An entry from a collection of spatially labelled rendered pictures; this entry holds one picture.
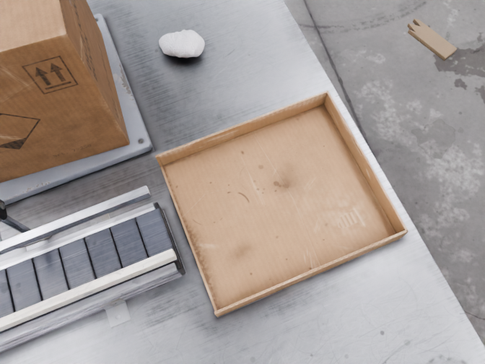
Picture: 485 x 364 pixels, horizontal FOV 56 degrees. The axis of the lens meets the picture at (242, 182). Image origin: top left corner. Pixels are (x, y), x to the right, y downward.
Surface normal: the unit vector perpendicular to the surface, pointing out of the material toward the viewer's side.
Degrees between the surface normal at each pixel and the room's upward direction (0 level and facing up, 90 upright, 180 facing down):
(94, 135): 90
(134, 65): 0
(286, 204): 0
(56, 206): 0
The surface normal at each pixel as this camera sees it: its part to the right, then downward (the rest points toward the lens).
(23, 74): 0.31, 0.88
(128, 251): -0.03, -0.37
